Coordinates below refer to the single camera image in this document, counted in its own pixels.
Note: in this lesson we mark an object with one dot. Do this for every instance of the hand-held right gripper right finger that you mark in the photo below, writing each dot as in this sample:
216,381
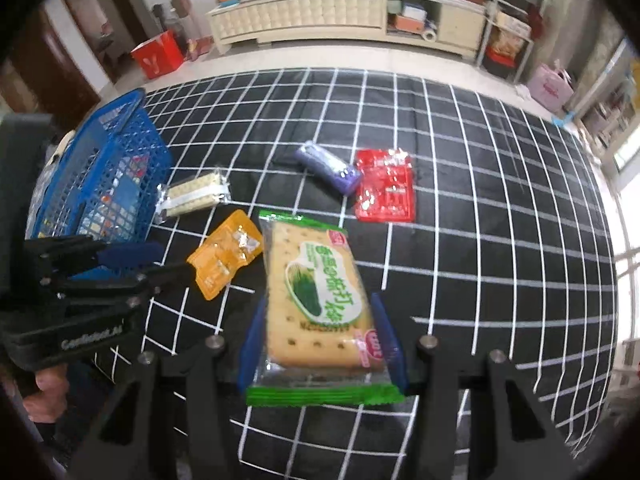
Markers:
389,342

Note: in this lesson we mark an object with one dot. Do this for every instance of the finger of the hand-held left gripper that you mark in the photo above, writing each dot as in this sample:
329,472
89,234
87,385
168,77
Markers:
160,277
130,254

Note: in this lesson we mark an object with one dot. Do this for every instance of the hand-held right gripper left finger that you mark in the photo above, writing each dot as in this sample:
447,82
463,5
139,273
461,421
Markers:
252,350

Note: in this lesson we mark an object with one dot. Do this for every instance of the orange snack packet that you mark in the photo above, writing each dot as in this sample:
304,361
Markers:
225,255

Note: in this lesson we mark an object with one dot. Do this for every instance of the blue plastic basket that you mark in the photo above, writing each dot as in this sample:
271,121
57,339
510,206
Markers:
100,180

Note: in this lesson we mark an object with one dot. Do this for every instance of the green cracker packet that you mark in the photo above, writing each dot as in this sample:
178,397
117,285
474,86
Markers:
315,300

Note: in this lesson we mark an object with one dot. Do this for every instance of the person's left hand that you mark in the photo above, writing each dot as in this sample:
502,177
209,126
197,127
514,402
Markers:
47,392

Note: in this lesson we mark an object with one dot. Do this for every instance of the clear wafer packet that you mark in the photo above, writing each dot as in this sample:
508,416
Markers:
192,195

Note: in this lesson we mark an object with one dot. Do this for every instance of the black white checkered tablecloth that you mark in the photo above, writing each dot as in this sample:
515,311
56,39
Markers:
475,260

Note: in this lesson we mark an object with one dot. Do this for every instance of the red transparent snack packet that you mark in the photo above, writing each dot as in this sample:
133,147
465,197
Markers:
386,187

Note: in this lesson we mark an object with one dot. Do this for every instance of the light purple snack packet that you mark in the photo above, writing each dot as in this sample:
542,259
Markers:
327,167

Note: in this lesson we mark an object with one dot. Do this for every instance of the red paper bag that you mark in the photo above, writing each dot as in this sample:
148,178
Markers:
157,55

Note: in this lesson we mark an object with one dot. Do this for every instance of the cream television cabinet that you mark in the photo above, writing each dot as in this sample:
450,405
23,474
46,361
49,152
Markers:
300,15

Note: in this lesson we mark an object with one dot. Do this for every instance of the pink tote bag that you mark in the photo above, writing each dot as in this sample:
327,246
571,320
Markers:
550,87

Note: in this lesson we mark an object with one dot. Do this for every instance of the white storage rack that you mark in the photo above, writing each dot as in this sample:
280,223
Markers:
510,25

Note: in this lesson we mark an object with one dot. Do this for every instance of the dark wooden door frame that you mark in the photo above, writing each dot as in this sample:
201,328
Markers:
65,45

